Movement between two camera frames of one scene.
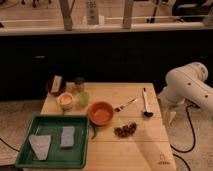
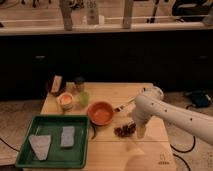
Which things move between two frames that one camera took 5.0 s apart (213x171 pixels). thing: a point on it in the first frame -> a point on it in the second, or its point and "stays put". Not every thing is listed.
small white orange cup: [65, 100] stays put
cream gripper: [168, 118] -> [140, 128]
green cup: [84, 98] stays put
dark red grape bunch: [125, 130] stays put
